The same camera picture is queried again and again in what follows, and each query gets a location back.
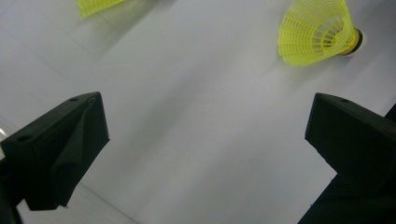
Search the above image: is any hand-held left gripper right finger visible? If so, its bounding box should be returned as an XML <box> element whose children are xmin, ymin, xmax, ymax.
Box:
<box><xmin>304</xmin><ymin>91</ymin><xmax>396</xmax><ymax>200</ymax></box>

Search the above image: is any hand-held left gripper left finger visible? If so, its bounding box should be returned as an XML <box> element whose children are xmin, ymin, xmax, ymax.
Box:
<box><xmin>0</xmin><ymin>91</ymin><xmax>110</xmax><ymax>216</ymax></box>

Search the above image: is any yellow plastic shuttlecock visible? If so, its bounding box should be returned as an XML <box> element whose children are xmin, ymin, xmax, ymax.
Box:
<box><xmin>76</xmin><ymin>0</ymin><xmax>125</xmax><ymax>20</ymax></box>
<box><xmin>276</xmin><ymin>0</ymin><xmax>364</xmax><ymax>68</ymax></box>

